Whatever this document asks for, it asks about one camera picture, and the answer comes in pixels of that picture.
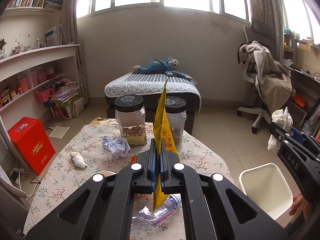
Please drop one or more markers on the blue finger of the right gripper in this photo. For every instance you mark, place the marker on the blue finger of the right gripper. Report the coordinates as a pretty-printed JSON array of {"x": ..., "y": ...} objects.
[{"x": 298, "y": 136}]

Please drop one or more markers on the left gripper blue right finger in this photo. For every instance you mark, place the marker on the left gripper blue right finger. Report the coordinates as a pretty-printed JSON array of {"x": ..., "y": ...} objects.
[{"x": 169, "y": 184}]

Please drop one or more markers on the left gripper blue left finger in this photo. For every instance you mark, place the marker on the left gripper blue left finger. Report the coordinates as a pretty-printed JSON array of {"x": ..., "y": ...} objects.
[{"x": 151, "y": 168}]

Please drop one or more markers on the white tissue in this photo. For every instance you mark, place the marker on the white tissue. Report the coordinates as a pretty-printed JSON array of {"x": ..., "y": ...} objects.
[{"x": 284, "y": 120}]

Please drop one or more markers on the red instant noodle bowl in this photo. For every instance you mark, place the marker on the red instant noodle bowl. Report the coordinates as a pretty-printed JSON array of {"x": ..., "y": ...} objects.
[{"x": 138, "y": 196}]

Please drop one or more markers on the clear plastic water bottle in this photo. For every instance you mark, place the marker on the clear plastic water bottle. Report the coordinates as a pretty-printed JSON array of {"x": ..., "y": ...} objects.
[{"x": 145, "y": 218}]

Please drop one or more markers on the lavender paper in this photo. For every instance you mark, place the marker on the lavender paper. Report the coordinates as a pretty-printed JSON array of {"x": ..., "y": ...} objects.
[{"x": 117, "y": 147}]

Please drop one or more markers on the yellow snack packet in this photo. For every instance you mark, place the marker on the yellow snack packet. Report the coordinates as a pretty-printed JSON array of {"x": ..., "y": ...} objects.
[{"x": 161, "y": 131}]

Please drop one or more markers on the white wad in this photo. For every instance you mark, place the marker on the white wad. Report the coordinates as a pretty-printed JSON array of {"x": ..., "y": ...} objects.
[{"x": 78, "y": 160}]

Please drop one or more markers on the white trash bin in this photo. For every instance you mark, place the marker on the white trash bin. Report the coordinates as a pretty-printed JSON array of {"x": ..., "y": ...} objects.
[{"x": 267, "y": 187}]

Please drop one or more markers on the right hand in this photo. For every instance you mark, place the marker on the right hand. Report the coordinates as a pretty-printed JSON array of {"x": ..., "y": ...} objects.
[{"x": 301, "y": 207}]

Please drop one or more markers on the white office chair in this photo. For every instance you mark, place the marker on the white office chair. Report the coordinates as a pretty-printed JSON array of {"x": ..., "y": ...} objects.
[{"x": 253, "y": 102}]

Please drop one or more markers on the beige blanket on chair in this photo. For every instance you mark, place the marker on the beige blanket on chair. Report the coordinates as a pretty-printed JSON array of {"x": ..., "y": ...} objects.
[{"x": 271, "y": 79}]

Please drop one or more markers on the jar with peanuts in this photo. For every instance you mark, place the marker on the jar with peanuts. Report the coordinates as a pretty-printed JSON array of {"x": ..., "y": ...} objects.
[{"x": 130, "y": 116}]

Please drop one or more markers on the dark ottoman bed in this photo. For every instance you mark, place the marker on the dark ottoman bed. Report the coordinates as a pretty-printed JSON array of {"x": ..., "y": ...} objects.
[{"x": 150, "y": 102}]

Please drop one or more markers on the jar with brown balls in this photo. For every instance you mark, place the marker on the jar with brown balls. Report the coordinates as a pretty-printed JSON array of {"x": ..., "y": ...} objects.
[{"x": 175, "y": 108}]

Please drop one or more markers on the wooden desk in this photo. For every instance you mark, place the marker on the wooden desk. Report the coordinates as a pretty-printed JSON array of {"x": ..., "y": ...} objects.
[{"x": 304, "y": 55}]

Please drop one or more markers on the quilted grey white cover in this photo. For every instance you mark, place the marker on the quilted grey white cover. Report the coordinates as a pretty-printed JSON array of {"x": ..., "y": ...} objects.
[{"x": 150, "y": 84}]

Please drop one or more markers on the paper sheet on floor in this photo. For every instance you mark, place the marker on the paper sheet on floor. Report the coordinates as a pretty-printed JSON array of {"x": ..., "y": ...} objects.
[{"x": 59, "y": 132}]

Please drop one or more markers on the blue plush monkey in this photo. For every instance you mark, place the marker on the blue plush monkey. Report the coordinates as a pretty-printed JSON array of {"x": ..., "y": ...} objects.
[{"x": 168, "y": 67}]

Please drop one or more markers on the stack of papers on shelf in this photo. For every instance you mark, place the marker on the stack of papers on shelf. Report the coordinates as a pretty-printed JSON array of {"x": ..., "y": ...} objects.
[{"x": 64, "y": 90}]

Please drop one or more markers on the red gift box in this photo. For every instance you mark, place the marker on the red gift box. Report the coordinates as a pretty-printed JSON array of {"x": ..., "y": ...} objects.
[{"x": 32, "y": 142}]

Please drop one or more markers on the pink plastic basket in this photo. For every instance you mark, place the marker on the pink plastic basket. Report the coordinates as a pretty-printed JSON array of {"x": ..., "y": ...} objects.
[{"x": 43, "y": 95}]

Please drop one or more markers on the white bookshelf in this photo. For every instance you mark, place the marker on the white bookshelf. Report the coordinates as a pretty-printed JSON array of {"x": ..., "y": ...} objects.
[{"x": 23, "y": 30}]

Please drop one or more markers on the pink pen holder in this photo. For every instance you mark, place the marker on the pink pen holder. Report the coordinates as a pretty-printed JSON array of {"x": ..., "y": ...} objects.
[{"x": 24, "y": 83}]

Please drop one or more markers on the left grey curtain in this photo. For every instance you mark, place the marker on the left grey curtain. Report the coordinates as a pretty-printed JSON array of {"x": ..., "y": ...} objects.
[{"x": 69, "y": 23}]

